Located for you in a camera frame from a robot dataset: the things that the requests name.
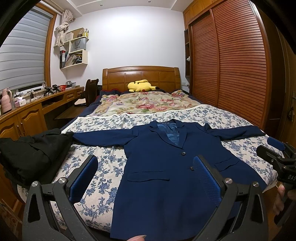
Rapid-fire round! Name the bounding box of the pink vase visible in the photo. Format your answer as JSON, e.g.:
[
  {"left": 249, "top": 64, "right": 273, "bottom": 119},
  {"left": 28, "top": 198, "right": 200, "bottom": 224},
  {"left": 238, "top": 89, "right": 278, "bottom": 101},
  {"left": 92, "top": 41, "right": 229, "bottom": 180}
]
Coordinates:
[{"left": 1, "top": 88, "right": 12, "bottom": 113}]

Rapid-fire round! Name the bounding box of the wooden desk with cabinets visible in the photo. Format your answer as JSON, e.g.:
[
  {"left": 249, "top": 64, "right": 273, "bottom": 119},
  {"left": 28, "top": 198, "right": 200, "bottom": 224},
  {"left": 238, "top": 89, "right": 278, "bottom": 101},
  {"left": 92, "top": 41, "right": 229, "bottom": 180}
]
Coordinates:
[{"left": 1, "top": 87, "right": 84, "bottom": 140}]

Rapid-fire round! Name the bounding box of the wooden louvered wardrobe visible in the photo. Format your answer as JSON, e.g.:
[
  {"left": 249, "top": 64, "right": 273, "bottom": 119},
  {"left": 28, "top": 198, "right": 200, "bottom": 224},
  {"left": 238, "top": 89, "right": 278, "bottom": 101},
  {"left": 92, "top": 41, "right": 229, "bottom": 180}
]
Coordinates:
[{"left": 183, "top": 1, "right": 285, "bottom": 137}]

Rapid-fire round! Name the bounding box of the yellow Pikachu plush toy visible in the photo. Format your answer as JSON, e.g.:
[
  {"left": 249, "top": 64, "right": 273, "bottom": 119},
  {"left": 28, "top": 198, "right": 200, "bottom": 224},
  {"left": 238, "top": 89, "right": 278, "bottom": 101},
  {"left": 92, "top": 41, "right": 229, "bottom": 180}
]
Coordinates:
[{"left": 127, "top": 79, "right": 159, "bottom": 92}]

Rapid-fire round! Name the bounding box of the red bowl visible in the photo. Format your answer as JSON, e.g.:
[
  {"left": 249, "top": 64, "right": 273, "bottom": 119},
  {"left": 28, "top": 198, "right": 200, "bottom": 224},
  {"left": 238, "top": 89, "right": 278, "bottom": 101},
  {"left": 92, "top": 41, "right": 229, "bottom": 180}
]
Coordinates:
[{"left": 59, "top": 85, "right": 67, "bottom": 91}]

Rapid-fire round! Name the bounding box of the person's right hand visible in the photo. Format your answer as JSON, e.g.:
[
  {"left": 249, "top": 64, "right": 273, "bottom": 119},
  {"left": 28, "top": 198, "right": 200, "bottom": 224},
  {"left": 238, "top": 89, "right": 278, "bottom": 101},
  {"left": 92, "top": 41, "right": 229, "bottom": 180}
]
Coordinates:
[{"left": 273, "top": 184, "right": 296, "bottom": 215}]

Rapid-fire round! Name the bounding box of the navy blue suit jacket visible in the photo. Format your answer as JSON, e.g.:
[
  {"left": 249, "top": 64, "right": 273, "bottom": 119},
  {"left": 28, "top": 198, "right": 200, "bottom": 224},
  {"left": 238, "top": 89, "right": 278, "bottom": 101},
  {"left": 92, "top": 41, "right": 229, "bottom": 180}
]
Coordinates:
[{"left": 74, "top": 120, "right": 266, "bottom": 240}]

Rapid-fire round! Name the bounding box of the blue floral bed sheet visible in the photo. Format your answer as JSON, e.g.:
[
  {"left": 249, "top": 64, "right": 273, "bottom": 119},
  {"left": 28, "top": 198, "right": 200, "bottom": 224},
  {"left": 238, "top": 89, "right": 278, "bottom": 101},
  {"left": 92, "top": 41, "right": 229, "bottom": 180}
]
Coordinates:
[{"left": 55, "top": 104, "right": 278, "bottom": 232}]

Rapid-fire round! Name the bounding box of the white wall shelf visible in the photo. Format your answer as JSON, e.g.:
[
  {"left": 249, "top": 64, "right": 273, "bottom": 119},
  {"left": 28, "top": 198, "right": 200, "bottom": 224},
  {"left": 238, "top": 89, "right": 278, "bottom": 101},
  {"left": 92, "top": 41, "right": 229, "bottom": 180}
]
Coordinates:
[{"left": 60, "top": 28, "right": 89, "bottom": 69}]

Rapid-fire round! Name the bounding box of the wooden headboard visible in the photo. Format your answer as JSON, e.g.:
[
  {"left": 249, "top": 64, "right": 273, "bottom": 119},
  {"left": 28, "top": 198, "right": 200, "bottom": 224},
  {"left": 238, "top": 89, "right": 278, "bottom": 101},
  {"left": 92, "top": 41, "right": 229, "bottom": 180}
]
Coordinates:
[{"left": 102, "top": 66, "right": 181, "bottom": 93}]

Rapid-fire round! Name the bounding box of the tied beige curtain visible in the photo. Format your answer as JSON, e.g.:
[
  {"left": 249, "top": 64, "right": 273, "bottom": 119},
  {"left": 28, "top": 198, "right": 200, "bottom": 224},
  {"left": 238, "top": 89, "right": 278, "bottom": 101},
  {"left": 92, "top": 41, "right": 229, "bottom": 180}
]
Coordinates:
[{"left": 54, "top": 9, "right": 75, "bottom": 48}]

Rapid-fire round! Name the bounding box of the dark wooden chair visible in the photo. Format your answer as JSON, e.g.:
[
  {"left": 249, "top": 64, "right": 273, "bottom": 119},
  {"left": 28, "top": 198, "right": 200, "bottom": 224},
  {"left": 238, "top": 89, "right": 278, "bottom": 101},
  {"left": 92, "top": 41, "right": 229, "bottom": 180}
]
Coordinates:
[{"left": 74, "top": 79, "right": 99, "bottom": 107}]

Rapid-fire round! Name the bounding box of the black folded garment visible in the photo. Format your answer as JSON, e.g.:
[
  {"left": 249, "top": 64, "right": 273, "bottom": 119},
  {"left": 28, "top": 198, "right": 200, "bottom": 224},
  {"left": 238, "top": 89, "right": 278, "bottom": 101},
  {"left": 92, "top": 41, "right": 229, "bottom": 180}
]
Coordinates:
[{"left": 1, "top": 128, "right": 73, "bottom": 189}]

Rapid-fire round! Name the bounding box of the wooden door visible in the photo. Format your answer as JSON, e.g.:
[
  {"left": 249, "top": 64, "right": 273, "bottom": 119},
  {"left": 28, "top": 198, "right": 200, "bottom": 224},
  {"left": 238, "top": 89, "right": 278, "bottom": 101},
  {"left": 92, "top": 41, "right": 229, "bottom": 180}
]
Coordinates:
[{"left": 278, "top": 32, "right": 296, "bottom": 147}]

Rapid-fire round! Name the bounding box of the grey window blind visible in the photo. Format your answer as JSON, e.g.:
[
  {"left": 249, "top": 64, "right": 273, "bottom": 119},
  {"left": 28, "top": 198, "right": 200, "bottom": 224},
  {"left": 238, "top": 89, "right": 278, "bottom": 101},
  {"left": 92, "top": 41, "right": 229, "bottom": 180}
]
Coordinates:
[{"left": 0, "top": 6, "right": 53, "bottom": 90}]

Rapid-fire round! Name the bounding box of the person's left hand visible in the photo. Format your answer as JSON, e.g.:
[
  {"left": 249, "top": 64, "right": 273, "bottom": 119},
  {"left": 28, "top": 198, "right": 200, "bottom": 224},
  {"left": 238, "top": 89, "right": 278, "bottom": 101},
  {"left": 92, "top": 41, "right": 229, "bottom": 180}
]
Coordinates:
[{"left": 127, "top": 235, "right": 146, "bottom": 241}]

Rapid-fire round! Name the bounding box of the red floral quilt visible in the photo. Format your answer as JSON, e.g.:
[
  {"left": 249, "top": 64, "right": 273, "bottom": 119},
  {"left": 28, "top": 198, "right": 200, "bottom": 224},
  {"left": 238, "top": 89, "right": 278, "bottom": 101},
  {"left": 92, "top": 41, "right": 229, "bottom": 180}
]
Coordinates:
[{"left": 90, "top": 90, "right": 200, "bottom": 116}]

